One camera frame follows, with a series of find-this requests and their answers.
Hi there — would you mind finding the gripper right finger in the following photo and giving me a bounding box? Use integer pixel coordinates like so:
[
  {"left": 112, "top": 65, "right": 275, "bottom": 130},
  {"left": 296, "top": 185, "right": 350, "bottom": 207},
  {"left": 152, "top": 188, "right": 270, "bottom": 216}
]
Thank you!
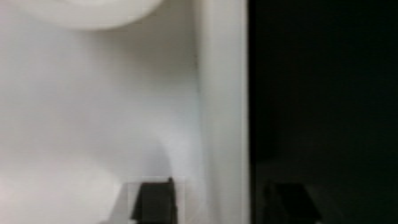
[{"left": 261, "top": 182, "right": 323, "bottom": 224}]

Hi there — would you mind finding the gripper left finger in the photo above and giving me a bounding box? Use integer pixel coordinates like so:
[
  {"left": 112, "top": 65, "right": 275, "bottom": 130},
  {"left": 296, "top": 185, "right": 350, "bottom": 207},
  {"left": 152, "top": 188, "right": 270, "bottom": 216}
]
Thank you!
[{"left": 126, "top": 177, "right": 177, "bottom": 224}]

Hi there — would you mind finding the white square tabletop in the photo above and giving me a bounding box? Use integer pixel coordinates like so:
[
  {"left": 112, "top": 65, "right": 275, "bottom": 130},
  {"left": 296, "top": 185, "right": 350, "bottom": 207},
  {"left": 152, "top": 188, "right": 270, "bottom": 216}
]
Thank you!
[{"left": 0, "top": 0, "right": 250, "bottom": 224}]

